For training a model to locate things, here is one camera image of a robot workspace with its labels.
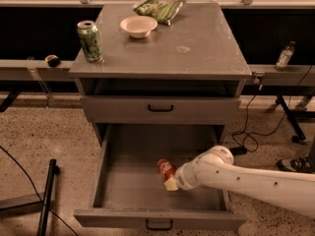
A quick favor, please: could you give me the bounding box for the black floor cable left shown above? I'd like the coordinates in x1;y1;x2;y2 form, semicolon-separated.
0;145;80;236

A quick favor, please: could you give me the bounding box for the small clear bottle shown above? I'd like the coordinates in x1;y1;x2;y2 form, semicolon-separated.
275;41;296;71

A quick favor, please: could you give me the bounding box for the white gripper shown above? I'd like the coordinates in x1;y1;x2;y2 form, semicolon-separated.
164;163;200;191

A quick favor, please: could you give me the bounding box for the black stand leg left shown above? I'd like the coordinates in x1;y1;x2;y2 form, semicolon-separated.
0;158;61;236

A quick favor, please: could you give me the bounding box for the green chip bag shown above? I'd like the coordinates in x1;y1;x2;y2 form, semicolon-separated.
132;0;183;26

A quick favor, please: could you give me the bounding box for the closed grey top drawer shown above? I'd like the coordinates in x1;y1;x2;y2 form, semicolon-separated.
81;95;240;125

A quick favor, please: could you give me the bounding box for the open grey middle drawer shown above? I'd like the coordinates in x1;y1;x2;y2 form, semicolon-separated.
74;124;246;231

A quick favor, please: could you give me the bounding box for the black power adapter cable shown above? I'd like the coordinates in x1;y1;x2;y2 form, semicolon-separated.
229;64;314;156

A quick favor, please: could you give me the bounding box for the grey metal drawer cabinet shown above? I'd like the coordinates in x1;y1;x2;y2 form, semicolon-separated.
70;3;251;143

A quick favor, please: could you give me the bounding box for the red coke can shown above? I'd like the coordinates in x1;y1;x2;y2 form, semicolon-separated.
157;158;176;181

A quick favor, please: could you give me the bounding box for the white paper bowl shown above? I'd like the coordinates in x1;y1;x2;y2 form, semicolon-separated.
120;16;158;39

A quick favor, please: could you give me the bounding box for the person's sneaker shoe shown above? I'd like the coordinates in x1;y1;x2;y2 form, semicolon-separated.
277;157;315;174

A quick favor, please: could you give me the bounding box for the black wheeled stand leg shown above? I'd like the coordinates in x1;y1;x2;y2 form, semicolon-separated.
276;87;315;144

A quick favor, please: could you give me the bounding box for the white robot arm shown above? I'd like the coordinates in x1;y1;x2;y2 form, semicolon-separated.
157;146;315;218

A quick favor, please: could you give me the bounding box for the black round tape measure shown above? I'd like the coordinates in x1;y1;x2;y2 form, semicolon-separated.
45;55;61;68

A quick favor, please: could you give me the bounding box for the green soda can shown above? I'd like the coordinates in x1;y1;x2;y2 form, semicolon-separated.
77;21;103;62

